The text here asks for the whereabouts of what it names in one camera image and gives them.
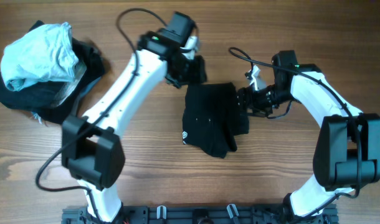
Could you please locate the light blue crumpled garment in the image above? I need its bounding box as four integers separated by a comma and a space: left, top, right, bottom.
0, 22, 79, 91

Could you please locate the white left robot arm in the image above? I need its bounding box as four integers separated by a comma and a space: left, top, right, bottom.
61, 32, 206, 223

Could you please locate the black folded garment pile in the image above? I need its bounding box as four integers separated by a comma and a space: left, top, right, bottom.
0, 21, 106, 124

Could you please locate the black polo shirt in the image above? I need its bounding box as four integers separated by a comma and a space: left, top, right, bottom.
183, 82, 249, 159

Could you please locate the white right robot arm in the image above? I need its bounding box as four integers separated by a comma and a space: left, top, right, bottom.
239, 62, 380, 223

